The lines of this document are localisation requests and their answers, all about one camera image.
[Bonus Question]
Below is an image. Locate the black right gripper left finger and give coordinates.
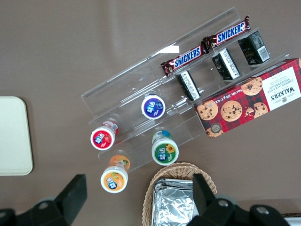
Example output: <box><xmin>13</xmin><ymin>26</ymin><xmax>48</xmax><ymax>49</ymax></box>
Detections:
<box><xmin>0</xmin><ymin>174</ymin><xmax>87</xmax><ymax>226</ymax></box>

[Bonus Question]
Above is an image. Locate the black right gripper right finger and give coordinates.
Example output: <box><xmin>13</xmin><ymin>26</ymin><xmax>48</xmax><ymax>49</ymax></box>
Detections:
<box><xmin>188</xmin><ymin>173</ymin><xmax>291</xmax><ymax>226</ymax></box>

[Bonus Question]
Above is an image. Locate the light wicker basket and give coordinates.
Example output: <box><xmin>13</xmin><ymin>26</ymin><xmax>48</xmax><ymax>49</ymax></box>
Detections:
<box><xmin>142</xmin><ymin>161</ymin><xmax>218</xmax><ymax>226</ymax></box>

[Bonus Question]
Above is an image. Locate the cream rectangular tray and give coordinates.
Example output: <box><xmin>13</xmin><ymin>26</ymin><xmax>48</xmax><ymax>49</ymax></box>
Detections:
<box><xmin>0</xmin><ymin>96</ymin><xmax>34</xmax><ymax>176</ymax></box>

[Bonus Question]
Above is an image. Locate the white snack tray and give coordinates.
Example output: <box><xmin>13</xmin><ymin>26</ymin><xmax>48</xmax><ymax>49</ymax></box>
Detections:
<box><xmin>281</xmin><ymin>213</ymin><xmax>301</xmax><ymax>226</ymax></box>

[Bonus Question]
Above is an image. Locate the silver foil packet stack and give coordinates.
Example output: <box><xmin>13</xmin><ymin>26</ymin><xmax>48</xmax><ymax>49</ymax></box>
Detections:
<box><xmin>151</xmin><ymin>178</ymin><xmax>200</xmax><ymax>226</ymax></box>

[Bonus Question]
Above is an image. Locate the orange lid gum bottle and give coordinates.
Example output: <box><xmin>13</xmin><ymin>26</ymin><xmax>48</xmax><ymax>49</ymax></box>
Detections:
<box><xmin>100</xmin><ymin>154</ymin><xmax>131</xmax><ymax>194</ymax></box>

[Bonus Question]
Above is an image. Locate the green lid gum bottle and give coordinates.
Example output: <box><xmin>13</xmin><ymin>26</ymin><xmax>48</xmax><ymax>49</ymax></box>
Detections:
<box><xmin>151</xmin><ymin>130</ymin><xmax>180</xmax><ymax>166</ymax></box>

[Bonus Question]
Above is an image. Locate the red lid gum bottle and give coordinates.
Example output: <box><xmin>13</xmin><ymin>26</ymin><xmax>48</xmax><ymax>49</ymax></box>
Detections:
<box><xmin>90</xmin><ymin>121</ymin><xmax>120</xmax><ymax>151</ymax></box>

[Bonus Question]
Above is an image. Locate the blue lid gum bottle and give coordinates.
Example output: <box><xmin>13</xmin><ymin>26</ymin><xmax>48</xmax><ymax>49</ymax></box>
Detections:
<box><xmin>141</xmin><ymin>93</ymin><xmax>166</xmax><ymax>120</ymax></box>

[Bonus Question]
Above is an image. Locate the clear acrylic tiered gum shelf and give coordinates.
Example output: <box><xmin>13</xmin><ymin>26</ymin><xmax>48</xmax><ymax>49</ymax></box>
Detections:
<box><xmin>81</xmin><ymin>57</ymin><xmax>206</xmax><ymax>174</ymax></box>

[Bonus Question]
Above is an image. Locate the small black carton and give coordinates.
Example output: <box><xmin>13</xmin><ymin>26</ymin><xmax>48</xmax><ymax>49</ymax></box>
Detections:
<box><xmin>238</xmin><ymin>30</ymin><xmax>271</xmax><ymax>66</ymax></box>
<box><xmin>211</xmin><ymin>48</ymin><xmax>241</xmax><ymax>81</ymax></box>
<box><xmin>175</xmin><ymin>70</ymin><xmax>201</xmax><ymax>102</ymax></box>

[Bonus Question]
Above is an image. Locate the red Walkers cookie box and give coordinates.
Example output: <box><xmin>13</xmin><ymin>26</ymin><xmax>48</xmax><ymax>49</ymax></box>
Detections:
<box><xmin>193</xmin><ymin>57</ymin><xmax>301</xmax><ymax>139</ymax></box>

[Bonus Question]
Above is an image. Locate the Snickers chocolate bar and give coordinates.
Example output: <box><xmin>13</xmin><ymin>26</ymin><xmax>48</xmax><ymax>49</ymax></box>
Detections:
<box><xmin>161</xmin><ymin>46</ymin><xmax>208</xmax><ymax>77</ymax></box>
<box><xmin>201</xmin><ymin>16</ymin><xmax>251</xmax><ymax>50</ymax></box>

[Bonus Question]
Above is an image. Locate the clear acrylic tiered snack shelf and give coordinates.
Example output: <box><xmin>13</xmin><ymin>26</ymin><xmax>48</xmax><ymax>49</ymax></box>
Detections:
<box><xmin>147</xmin><ymin>7</ymin><xmax>292</xmax><ymax>105</ymax></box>

